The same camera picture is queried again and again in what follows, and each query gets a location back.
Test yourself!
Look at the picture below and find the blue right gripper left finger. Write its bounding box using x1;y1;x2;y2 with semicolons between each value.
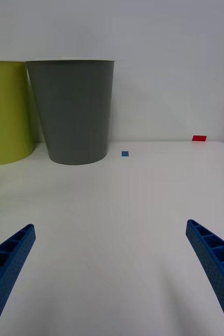
0;223;36;336

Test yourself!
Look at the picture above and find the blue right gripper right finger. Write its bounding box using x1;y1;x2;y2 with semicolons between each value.
185;219;224;336

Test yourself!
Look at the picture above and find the yellow-green plastic bin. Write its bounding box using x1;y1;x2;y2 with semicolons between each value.
0;60;35;166

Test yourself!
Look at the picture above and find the grey plastic bin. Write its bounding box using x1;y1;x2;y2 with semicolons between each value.
25;59;117;166

